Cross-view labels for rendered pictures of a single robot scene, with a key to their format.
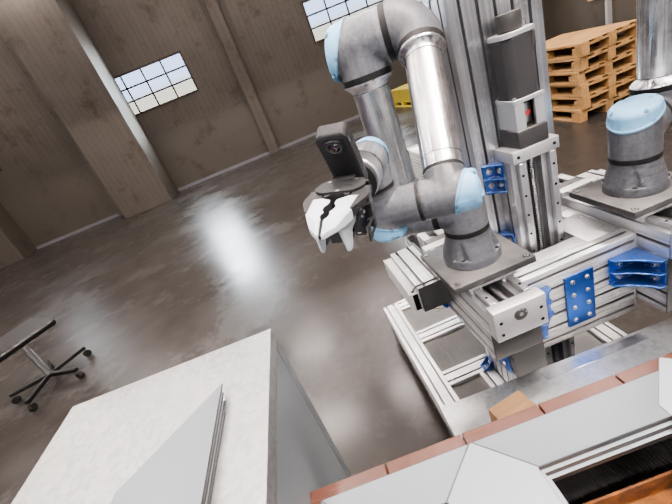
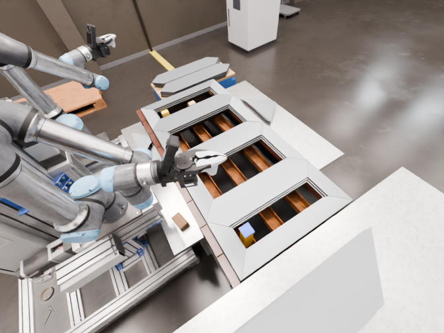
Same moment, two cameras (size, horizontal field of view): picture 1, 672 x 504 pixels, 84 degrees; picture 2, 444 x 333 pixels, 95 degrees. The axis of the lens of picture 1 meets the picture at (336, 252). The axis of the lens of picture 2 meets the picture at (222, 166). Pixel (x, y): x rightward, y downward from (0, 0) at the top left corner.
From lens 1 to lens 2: 0.74 m
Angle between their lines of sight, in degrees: 84
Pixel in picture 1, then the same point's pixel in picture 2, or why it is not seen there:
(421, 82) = (74, 135)
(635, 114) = (75, 122)
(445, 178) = (141, 156)
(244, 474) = (259, 286)
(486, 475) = (217, 215)
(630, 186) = not seen: hidden behind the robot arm
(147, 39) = not seen: outside the picture
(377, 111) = (35, 180)
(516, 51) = not seen: hidden behind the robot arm
